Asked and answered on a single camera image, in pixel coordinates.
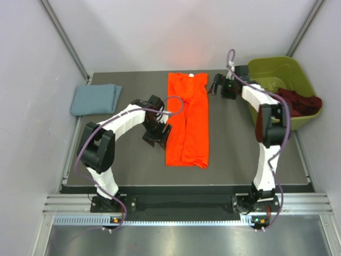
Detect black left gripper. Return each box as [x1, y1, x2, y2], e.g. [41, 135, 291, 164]
[142, 118, 172, 150]

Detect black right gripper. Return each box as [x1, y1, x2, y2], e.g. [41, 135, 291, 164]
[207, 74, 238, 100]

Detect orange t shirt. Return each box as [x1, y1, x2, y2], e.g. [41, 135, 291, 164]
[166, 73, 209, 169]

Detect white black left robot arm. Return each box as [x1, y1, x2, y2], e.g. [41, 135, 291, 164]
[76, 95, 173, 212]

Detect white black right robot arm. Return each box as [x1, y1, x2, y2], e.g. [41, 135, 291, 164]
[208, 61, 290, 211]

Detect green plastic basket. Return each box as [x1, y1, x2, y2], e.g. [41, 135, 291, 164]
[247, 56, 322, 131]

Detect folded grey-blue t shirt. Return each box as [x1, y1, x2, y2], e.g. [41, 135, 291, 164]
[70, 84, 122, 116]

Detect dark red t shirt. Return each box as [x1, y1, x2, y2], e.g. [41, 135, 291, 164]
[276, 88, 322, 117]

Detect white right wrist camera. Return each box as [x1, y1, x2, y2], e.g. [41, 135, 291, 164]
[226, 60, 235, 81]

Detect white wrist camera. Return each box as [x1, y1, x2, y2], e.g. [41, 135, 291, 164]
[158, 115, 168, 125]
[226, 60, 235, 81]

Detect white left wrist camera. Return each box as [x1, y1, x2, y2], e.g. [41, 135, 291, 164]
[158, 115, 168, 125]

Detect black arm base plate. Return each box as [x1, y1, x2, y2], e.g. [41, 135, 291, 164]
[90, 193, 283, 214]

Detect right aluminium corner post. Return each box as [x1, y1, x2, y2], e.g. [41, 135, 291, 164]
[286, 0, 326, 58]

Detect aluminium corner post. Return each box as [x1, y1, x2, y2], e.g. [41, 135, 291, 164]
[286, 0, 326, 58]
[38, 0, 90, 81]

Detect slotted grey cable duct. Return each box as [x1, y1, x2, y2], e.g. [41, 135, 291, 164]
[54, 215, 270, 226]

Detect aluminium front frame rail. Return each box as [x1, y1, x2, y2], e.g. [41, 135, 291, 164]
[43, 193, 332, 215]

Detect left aluminium corner post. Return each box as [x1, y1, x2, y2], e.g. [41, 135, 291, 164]
[38, 0, 90, 81]

